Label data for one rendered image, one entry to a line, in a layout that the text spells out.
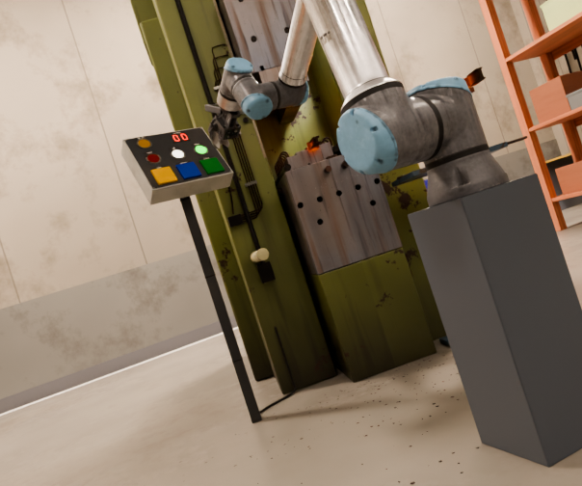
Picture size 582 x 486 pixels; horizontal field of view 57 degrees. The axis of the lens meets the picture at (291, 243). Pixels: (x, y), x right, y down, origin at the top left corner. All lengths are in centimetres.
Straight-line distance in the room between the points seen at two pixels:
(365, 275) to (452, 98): 114
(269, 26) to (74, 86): 379
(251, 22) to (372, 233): 104
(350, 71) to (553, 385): 81
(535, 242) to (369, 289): 109
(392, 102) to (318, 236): 113
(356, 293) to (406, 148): 117
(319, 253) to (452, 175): 106
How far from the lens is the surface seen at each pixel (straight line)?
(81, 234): 567
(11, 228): 573
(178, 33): 263
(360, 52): 126
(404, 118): 120
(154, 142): 219
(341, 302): 226
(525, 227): 130
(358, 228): 228
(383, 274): 230
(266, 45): 246
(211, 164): 214
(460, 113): 130
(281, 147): 283
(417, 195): 258
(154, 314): 562
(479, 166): 129
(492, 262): 123
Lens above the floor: 61
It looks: level
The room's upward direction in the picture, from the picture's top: 18 degrees counter-clockwise
